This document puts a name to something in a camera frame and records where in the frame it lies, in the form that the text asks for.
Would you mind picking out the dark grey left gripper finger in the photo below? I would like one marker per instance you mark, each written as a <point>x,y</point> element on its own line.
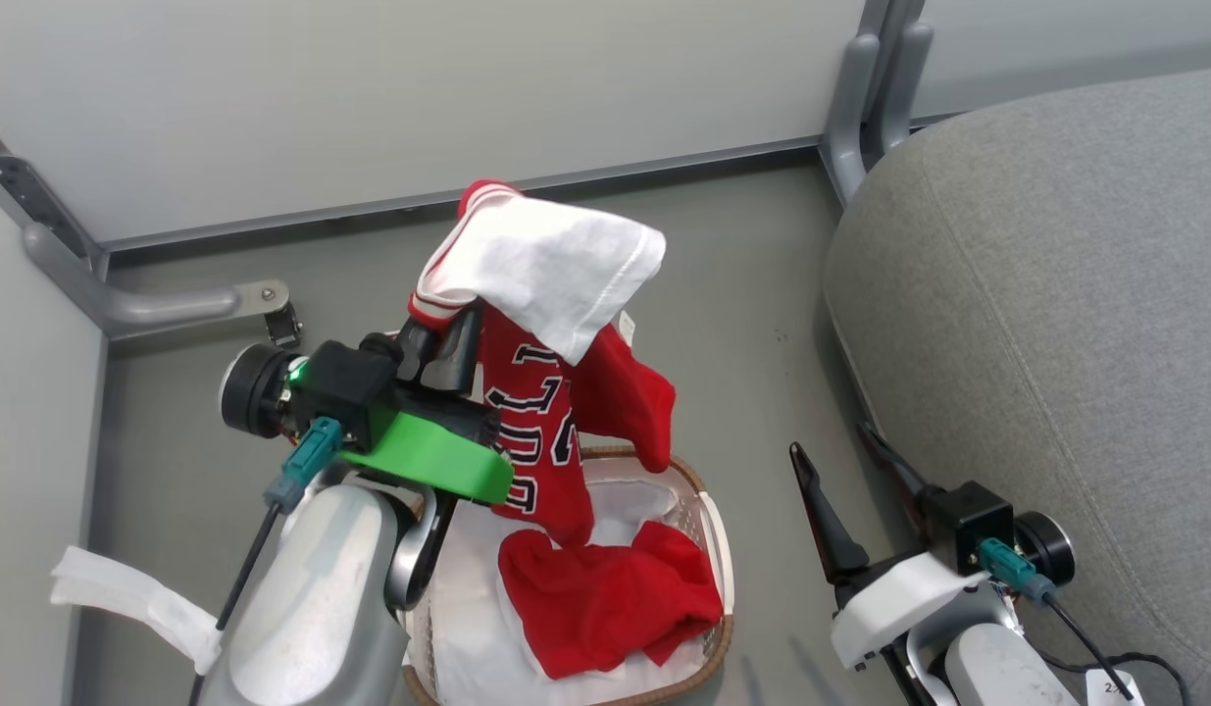
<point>416,348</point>
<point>458,358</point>

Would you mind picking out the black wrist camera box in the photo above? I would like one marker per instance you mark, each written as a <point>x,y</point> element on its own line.
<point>968,525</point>
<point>340,387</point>

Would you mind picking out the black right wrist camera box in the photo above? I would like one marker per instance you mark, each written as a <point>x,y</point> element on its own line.
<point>968,525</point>

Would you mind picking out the white laundry basket brown rim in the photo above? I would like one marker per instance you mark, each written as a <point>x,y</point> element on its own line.
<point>720,549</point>

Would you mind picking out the grey fabric sofa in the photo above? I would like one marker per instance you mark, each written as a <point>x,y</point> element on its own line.
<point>1056,324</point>

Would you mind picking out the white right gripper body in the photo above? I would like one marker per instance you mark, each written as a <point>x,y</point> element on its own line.
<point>899,603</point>

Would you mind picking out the white paper tag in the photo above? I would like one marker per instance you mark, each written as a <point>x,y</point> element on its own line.
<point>1115,689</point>

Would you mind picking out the red basketball jersey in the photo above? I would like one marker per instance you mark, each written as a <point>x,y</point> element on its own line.
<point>536,431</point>

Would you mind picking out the grey double partition foot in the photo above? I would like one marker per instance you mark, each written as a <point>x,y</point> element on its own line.
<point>860,108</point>

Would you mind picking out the white garment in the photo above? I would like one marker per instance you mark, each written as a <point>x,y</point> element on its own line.
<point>556,265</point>

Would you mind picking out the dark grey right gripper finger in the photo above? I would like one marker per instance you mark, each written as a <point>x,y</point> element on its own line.
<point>831,529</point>
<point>894,466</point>

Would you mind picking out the plain red garment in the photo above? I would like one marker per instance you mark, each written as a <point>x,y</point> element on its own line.
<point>610,598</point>

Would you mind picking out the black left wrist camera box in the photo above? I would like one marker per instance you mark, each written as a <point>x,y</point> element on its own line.
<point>340,387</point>

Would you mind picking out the grey partition foot with caster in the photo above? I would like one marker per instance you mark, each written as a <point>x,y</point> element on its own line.
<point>144,299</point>

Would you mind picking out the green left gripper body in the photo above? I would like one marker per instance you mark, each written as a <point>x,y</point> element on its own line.
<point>438,461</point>

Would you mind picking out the black caster wheel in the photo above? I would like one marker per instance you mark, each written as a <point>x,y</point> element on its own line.
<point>283,327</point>

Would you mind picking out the white basket liner cloth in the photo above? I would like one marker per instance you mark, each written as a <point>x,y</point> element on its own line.
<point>473,628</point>

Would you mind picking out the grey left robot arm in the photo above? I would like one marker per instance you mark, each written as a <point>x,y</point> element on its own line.
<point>306,608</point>

